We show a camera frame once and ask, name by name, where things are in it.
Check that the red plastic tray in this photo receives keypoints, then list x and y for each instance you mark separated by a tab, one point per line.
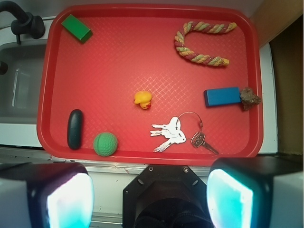
132	49

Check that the green dimpled ball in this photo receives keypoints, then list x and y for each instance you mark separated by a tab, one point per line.
105	144

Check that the black oval stone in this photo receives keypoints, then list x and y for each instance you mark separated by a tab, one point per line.
74	129

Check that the brown rock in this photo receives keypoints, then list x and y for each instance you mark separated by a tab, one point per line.
249	99

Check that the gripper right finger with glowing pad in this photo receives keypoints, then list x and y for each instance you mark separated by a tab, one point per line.
260	192

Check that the silver keys on ring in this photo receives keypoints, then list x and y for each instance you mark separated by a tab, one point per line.
173	134

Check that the multicolour braided rope toy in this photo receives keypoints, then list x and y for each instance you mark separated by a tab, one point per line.
205	28

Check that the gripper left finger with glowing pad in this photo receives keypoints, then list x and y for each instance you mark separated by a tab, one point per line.
45	195

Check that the blue rectangular block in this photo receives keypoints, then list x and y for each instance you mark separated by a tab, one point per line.
222	96

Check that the black faucet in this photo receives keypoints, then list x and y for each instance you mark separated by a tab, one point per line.
24	23

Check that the yellow rubber duck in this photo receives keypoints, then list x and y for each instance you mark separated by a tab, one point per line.
143	99

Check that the green rectangular block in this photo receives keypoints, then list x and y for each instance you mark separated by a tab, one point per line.
77	28

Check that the grey sink basin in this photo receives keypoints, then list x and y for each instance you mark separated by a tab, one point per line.
20	85

